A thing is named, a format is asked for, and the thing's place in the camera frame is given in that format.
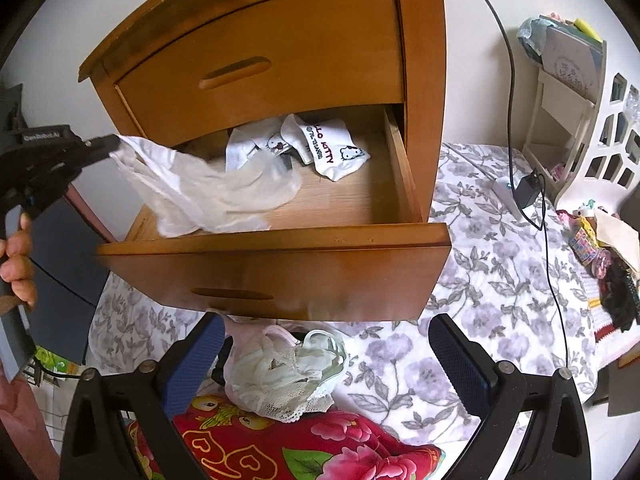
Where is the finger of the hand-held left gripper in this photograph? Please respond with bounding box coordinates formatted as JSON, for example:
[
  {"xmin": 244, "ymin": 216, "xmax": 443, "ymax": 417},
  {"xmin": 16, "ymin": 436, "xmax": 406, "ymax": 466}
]
[{"xmin": 74, "ymin": 133, "xmax": 122, "ymax": 172}]

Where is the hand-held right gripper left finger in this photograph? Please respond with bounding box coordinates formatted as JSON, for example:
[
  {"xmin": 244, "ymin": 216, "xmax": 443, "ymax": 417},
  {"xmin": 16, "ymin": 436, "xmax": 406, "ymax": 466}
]
[{"xmin": 60, "ymin": 311, "xmax": 226, "ymax": 480}]

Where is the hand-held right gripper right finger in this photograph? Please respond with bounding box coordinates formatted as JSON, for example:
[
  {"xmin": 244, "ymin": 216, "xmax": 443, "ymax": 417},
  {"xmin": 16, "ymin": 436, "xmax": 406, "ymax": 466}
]
[{"xmin": 429, "ymin": 313, "xmax": 593, "ymax": 480}]

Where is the pink ribbed garment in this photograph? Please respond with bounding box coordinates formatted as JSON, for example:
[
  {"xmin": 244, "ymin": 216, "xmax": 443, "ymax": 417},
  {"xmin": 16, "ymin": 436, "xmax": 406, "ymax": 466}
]
[{"xmin": 222, "ymin": 324, "xmax": 306, "ymax": 361}]

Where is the white lace garment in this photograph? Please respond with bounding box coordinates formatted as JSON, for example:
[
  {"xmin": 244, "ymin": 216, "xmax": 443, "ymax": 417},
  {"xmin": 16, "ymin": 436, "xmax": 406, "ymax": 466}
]
[{"xmin": 225, "ymin": 340, "xmax": 336, "ymax": 421}]

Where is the white cloth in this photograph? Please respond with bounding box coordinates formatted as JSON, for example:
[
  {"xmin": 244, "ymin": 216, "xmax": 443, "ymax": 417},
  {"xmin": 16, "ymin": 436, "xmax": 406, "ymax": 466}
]
[{"xmin": 109, "ymin": 134, "xmax": 303, "ymax": 238}]

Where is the pale green garment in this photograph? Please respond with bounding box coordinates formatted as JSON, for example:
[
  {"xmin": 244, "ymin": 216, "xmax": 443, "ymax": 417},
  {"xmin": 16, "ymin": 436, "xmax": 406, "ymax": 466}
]
[{"xmin": 295, "ymin": 329, "xmax": 348, "ymax": 396}]

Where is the white lettered sock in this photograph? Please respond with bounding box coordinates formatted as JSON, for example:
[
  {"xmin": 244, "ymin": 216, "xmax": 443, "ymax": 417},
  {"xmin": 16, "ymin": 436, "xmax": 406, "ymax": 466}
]
[{"xmin": 280, "ymin": 115, "xmax": 373, "ymax": 182}]

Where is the person's left forearm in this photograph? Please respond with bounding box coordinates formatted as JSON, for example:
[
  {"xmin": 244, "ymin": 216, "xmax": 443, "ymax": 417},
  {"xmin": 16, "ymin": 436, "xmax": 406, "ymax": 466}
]
[{"xmin": 0, "ymin": 360, "xmax": 63, "ymax": 480}]

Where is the person's left hand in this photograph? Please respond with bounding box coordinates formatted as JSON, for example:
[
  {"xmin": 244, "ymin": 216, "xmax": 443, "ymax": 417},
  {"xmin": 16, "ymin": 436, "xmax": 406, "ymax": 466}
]
[{"xmin": 0, "ymin": 212, "xmax": 39, "ymax": 313}]

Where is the dark blue cloth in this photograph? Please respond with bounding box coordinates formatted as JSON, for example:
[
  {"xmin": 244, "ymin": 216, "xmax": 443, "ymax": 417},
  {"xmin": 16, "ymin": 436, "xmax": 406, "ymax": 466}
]
[{"xmin": 212, "ymin": 335, "xmax": 236, "ymax": 386}]

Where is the pink board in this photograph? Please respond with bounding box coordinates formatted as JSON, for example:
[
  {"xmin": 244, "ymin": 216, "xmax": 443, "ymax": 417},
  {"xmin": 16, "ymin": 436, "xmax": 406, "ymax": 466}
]
[{"xmin": 62, "ymin": 182, "xmax": 123, "ymax": 243}]

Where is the floral bedsheet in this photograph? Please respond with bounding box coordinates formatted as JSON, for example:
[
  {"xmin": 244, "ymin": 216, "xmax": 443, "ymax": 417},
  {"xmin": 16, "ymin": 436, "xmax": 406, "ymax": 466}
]
[{"xmin": 87, "ymin": 142, "xmax": 601, "ymax": 446}]

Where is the dark grey cabinet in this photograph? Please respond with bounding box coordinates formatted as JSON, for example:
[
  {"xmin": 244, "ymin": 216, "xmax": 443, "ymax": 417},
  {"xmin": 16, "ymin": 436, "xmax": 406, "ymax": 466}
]
[{"xmin": 0, "ymin": 85, "xmax": 108, "ymax": 366}]

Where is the red floral blanket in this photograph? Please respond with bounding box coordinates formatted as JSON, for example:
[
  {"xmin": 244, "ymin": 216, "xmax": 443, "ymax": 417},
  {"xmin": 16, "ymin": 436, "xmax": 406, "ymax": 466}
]
[{"xmin": 125, "ymin": 392, "xmax": 446, "ymax": 480}]

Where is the green packet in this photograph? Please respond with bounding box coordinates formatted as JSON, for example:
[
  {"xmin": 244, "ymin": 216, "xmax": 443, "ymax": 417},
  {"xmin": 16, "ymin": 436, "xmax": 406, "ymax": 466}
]
[{"xmin": 35, "ymin": 347, "xmax": 71, "ymax": 378}]

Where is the white cartoon cat sock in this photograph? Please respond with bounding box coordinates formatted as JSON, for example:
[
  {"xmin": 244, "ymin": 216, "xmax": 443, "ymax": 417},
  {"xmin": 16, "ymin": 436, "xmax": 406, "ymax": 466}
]
[{"xmin": 225, "ymin": 120, "xmax": 296, "ymax": 173}]

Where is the white and red knitted mat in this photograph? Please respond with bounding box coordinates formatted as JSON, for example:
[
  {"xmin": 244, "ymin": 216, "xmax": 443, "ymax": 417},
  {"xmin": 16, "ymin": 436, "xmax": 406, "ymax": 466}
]
[{"xmin": 587, "ymin": 280, "xmax": 640, "ymax": 361}]

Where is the brown cardboard box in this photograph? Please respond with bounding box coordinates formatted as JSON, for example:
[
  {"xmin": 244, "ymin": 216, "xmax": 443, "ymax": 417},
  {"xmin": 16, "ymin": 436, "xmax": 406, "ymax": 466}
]
[{"xmin": 607, "ymin": 355, "xmax": 640, "ymax": 416}]

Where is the colourful patterned strip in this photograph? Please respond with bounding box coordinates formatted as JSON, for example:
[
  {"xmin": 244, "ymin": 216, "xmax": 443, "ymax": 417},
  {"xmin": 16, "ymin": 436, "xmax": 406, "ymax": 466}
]
[{"xmin": 569, "ymin": 220, "xmax": 613, "ymax": 281}]

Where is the white power strip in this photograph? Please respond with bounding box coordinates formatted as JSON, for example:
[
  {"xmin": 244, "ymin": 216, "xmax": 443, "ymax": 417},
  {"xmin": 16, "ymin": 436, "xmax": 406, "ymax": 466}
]
[{"xmin": 492, "ymin": 176, "xmax": 526, "ymax": 211}]

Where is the black fluffy item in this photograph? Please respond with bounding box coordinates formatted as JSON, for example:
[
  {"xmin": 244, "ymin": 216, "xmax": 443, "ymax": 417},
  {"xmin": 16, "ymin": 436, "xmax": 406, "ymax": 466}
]
[{"xmin": 600, "ymin": 262, "xmax": 640, "ymax": 333}]

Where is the white cutout rack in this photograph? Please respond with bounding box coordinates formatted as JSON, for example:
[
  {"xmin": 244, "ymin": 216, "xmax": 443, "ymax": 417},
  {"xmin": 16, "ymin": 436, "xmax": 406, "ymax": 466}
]
[{"xmin": 522, "ymin": 40, "xmax": 640, "ymax": 211}]

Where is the wooden nightstand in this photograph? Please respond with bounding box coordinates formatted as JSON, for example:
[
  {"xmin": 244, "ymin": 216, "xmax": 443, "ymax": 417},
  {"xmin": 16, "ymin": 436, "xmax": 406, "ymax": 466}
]
[{"xmin": 77, "ymin": 0, "xmax": 448, "ymax": 223}]

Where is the grey notebook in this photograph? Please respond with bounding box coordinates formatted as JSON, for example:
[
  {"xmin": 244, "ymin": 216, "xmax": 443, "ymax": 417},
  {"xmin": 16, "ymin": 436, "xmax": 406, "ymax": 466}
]
[{"xmin": 542, "ymin": 25, "xmax": 603, "ymax": 98}]

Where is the pale green plastic bag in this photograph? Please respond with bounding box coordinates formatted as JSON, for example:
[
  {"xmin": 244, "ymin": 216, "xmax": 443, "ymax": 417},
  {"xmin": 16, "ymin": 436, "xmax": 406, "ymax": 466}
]
[{"xmin": 517, "ymin": 16, "xmax": 548, "ymax": 66}]

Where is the yellow object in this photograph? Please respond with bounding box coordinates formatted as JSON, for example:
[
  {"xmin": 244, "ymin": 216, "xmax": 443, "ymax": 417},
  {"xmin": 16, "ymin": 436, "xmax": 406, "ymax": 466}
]
[{"xmin": 574, "ymin": 18, "xmax": 603, "ymax": 43}]

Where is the wire rack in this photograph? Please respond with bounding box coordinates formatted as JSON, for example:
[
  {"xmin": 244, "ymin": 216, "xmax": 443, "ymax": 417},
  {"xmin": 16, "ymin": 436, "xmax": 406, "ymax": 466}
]
[{"xmin": 30, "ymin": 360, "xmax": 76, "ymax": 461}]

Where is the black cable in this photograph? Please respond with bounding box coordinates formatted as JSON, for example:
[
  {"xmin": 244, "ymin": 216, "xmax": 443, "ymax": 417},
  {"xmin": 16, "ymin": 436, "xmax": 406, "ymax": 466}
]
[{"xmin": 452, "ymin": 0, "xmax": 571, "ymax": 366}]

